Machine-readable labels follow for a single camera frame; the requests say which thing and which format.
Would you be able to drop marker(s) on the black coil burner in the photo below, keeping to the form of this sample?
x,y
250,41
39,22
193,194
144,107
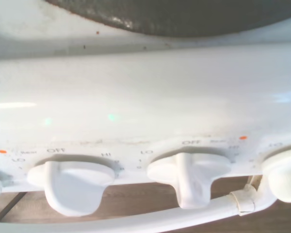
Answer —
x,y
184,17

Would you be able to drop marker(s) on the white electric stove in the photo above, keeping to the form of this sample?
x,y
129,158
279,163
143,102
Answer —
x,y
145,97

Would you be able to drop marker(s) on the white oven door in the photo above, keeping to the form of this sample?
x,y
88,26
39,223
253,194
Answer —
x,y
220,206

